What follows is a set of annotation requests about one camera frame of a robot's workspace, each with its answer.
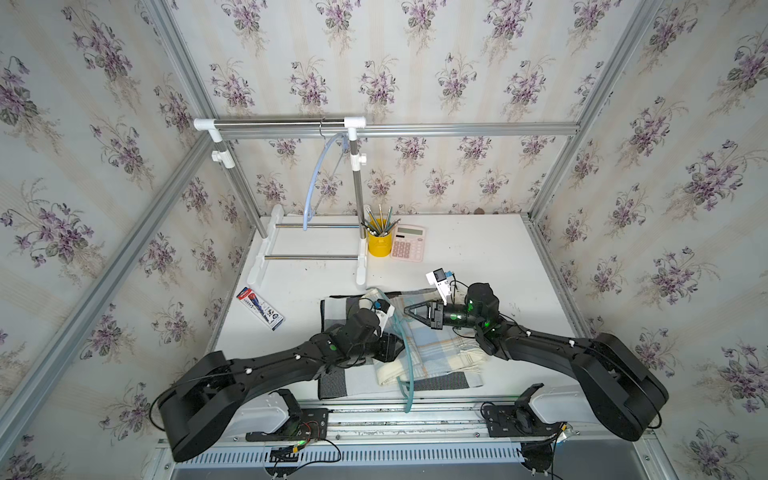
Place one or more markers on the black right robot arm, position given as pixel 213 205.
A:
pixel 622 393

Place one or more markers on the red blue white packet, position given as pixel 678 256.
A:
pixel 259 307

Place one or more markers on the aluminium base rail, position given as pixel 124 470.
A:
pixel 445 440

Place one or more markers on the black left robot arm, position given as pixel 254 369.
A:
pixel 198 407

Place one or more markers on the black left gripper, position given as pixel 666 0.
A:
pixel 391 349

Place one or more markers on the yellow pencil cup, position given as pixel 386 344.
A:
pixel 379 244

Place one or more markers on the pink calculator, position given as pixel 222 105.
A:
pixel 408 243

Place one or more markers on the bundle of pencils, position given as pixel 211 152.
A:
pixel 377 226

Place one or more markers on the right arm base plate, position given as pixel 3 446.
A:
pixel 517 419

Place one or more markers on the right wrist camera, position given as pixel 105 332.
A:
pixel 445 284

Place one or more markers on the light blue plastic hanger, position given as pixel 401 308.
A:
pixel 324 183

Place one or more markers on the white metal clothes rack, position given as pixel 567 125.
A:
pixel 335 131

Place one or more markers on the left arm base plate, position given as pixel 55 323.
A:
pixel 299 424

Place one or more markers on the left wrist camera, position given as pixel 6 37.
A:
pixel 381 307

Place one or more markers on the blue cream plaid scarf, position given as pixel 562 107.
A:
pixel 440 352

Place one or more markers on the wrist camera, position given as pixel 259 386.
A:
pixel 381 307
pixel 445 284

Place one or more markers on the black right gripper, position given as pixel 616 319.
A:
pixel 435 313

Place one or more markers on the teal plastic hanger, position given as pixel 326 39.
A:
pixel 399 373

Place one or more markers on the black white checkered scarf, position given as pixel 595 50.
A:
pixel 360 381

